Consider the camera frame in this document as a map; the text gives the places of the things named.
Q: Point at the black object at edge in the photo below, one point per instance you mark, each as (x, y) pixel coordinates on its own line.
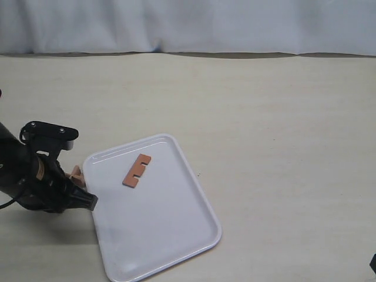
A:
(372, 263)

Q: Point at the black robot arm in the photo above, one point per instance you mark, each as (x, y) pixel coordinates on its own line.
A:
(15, 165)

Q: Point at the white plastic tray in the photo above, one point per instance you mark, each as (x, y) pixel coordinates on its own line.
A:
(163, 221)

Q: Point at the wooden notched plank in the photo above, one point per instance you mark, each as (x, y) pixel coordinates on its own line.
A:
(136, 171)
(76, 177)

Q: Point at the white backdrop cloth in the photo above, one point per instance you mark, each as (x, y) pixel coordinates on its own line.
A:
(188, 26)

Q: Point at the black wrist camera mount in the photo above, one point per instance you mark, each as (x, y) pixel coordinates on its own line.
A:
(47, 137)

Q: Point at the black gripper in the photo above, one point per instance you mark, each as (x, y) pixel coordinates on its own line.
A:
(47, 188)

